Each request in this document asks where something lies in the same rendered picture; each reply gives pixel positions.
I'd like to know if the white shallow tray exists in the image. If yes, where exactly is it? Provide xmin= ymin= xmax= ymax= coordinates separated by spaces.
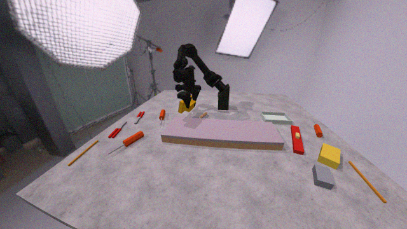
xmin=260 ymin=111 xmax=293 ymax=125

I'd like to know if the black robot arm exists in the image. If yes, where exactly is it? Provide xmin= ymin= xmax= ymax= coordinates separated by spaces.
xmin=172 ymin=43 xmax=227 ymax=93

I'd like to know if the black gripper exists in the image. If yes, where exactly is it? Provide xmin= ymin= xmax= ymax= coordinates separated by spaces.
xmin=177 ymin=79 xmax=201 ymax=108

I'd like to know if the pale pink panel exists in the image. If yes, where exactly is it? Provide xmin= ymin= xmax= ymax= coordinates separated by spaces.
xmin=161 ymin=117 xmax=284 ymax=151

